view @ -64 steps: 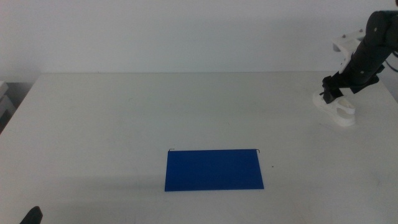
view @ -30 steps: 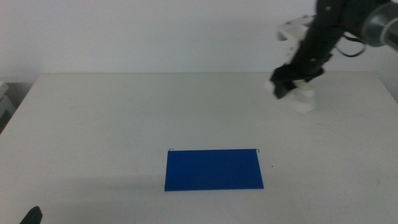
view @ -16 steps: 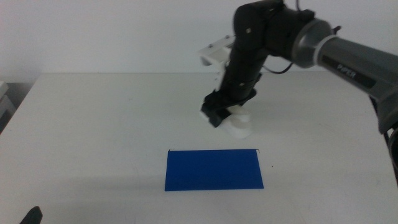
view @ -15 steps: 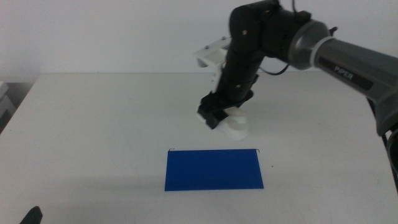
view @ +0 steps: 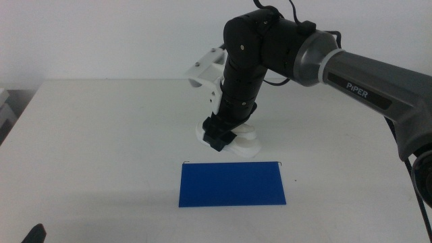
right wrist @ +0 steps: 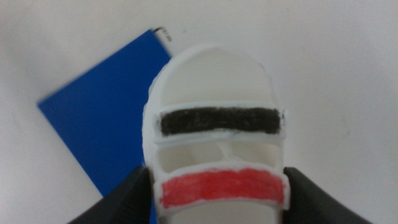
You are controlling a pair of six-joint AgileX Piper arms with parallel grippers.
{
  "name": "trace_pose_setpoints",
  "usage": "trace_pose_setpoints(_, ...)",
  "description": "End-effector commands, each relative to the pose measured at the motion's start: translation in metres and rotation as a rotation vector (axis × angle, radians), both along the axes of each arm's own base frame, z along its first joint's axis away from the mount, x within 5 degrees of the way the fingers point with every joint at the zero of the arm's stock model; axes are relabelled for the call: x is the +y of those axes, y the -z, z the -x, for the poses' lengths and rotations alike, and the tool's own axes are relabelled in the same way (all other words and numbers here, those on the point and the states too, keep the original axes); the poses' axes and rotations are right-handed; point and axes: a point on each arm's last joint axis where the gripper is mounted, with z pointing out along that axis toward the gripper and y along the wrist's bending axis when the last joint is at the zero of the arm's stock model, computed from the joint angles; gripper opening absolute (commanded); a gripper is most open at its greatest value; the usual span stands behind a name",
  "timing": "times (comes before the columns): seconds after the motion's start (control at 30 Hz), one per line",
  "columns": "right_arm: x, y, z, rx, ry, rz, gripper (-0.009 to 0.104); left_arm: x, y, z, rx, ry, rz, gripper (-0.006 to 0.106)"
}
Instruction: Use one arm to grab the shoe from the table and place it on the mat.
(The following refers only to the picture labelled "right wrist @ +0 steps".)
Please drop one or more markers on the blue rectangular mat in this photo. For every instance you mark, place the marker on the blue rectangular mat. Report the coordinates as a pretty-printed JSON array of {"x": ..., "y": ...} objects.
[{"x": 105, "y": 118}]

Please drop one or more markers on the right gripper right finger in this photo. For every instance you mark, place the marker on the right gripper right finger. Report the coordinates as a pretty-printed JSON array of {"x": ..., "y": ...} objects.
[{"x": 314, "y": 202}]

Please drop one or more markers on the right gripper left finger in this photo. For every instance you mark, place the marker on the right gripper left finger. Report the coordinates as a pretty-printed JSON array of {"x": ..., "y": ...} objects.
[{"x": 124, "y": 205}]

